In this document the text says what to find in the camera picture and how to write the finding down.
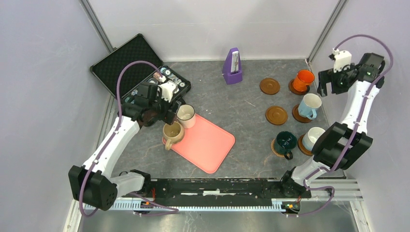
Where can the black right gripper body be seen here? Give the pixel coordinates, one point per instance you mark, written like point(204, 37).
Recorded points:
point(339, 84)

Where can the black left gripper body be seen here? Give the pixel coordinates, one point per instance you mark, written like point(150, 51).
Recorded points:
point(158, 107)

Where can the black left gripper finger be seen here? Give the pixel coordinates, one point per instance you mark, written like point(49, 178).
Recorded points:
point(171, 114)
point(181, 104)

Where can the white ribbed black-rimmed mug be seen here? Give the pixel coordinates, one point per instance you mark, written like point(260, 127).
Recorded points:
point(186, 116)

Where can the beige mug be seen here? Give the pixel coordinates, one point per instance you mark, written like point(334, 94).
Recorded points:
point(173, 134)

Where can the orange mug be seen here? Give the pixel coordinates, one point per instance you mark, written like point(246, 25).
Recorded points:
point(303, 79)

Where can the white mug blue handle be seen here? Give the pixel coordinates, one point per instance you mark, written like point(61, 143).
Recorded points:
point(309, 105)

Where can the brown wooden coaster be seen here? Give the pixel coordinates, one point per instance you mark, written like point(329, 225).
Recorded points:
point(276, 115)
point(298, 117)
point(269, 86)
point(302, 148)
point(296, 92)

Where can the dark green mug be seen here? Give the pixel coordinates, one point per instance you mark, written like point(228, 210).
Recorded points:
point(290, 142)

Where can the woven rattan coaster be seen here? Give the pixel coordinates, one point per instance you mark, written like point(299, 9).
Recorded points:
point(278, 148)

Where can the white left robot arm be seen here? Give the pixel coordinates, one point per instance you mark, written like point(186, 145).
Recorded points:
point(92, 182)

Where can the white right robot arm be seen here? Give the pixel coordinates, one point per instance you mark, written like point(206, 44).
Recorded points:
point(343, 143)

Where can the pink plastic tray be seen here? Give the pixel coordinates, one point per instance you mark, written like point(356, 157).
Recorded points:
point(205, 145)

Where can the black poker chip case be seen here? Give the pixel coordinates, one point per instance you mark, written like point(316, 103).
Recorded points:
point(133, 63)

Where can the purple metronome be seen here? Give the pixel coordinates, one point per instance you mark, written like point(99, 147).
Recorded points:
point(232, 68)

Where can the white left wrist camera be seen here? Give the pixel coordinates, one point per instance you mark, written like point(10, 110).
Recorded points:
point(167, 89)

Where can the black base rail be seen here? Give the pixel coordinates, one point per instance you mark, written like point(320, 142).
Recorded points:
point(219, 191)

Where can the aluminium frame rail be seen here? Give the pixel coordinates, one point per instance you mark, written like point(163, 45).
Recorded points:
point(346, 190)

